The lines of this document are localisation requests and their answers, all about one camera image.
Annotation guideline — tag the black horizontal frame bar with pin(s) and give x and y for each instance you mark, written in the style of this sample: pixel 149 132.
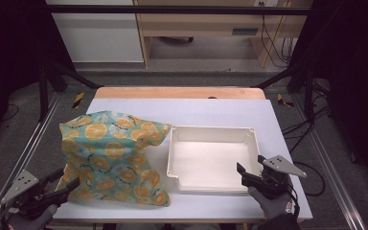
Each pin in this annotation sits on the black horizontal frame bar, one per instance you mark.
pixel 172 9

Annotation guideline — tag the wooden table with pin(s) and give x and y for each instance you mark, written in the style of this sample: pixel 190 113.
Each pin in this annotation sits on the wooden table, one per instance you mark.
pixel 172 92

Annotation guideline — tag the black frame strut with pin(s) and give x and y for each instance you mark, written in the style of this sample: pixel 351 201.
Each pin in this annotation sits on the black frame strut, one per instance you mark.
pixel 300 80
pixel 44 89

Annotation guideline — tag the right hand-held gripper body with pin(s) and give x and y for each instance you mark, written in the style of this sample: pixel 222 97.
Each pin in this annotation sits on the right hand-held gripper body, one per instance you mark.
pixel 273 180

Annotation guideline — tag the white cabinet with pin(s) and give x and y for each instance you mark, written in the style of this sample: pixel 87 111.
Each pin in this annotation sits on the white cabinet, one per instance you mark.
pixel 97 35

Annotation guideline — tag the person's right hand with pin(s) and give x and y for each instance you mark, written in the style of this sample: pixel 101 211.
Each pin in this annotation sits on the person's right hand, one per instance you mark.
pixel 273 207

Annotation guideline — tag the white plastic tray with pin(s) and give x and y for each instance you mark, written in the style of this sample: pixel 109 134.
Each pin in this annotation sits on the white plastic tray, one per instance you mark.
pixel 204 159

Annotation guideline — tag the light wooden desk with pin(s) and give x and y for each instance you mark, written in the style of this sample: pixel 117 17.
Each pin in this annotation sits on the light wooden desk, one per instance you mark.
pixel 204 25

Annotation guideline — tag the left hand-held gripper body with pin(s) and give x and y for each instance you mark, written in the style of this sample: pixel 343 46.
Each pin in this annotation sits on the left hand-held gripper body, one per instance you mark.
pixel 28 198

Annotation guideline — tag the person's left hand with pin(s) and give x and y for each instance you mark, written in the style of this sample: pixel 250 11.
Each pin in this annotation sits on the person's left hand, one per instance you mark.
pixel 32 222

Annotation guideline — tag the yellow black floor tape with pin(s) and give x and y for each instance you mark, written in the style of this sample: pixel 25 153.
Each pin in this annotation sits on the yellow black floor tape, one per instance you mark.
pixel 283 101
pixel 78 99

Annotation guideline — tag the teal orange-print cloth bag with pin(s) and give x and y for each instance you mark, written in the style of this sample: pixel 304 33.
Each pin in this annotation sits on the teal orange-print cloth bag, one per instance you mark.
pixel 108 156

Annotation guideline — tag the aluminium frame rail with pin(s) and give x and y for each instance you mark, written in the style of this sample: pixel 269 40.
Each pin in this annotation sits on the aluminium frame rail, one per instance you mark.
pixel 329 166
pixel 22 156

